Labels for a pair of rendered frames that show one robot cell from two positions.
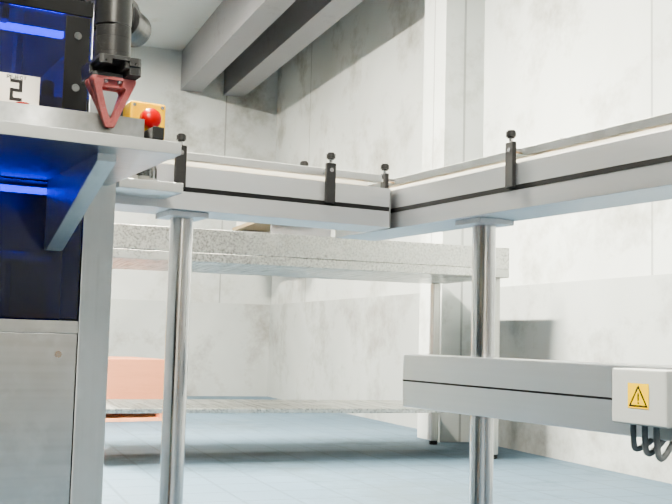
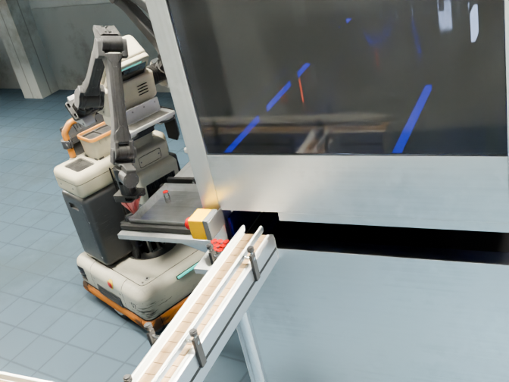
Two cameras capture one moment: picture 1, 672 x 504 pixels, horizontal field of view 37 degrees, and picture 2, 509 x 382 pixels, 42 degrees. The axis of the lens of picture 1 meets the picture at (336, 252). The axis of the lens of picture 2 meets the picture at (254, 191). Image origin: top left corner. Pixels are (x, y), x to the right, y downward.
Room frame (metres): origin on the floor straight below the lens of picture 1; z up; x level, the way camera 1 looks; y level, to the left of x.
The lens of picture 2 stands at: (3.58, -0.41, 2.02)
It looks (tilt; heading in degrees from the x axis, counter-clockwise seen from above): 28 degrees down; 148
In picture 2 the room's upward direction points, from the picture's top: 13 degrees counter-clockwise
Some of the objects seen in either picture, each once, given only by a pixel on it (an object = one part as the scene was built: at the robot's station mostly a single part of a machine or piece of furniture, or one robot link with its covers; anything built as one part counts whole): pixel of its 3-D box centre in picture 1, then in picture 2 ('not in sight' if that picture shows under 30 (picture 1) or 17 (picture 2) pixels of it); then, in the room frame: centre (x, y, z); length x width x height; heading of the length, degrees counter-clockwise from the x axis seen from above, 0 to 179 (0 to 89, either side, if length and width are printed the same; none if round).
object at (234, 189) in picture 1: (245, 183); (208, 305); (2.21, 0.20, 0.92); 0.69 x 0.15 x 0.16; 119
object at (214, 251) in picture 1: (288, 347); not in sight; (5.08, 0.23, 0.53); 2.08 x 0.78 x 1.06; 111
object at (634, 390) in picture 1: (649, 397); not in sight; (1.63, -0.51, 0.50); 0.12 x 0.05 x 0.09; 29
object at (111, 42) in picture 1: (111, 51); (127, 187); (1.50, 0.35, 1.01); 0.10 x 0.07 x 0.07; 29
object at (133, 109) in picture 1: (142, 123); (204, 223); (1.95, 0.39, 1.00); 0.08 x 0.07 x 0.07; 29
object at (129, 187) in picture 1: (140, 189); (223, 260); (1.99, 0.40, 0.87); 0.14 x 0.13 x 0.02; 29
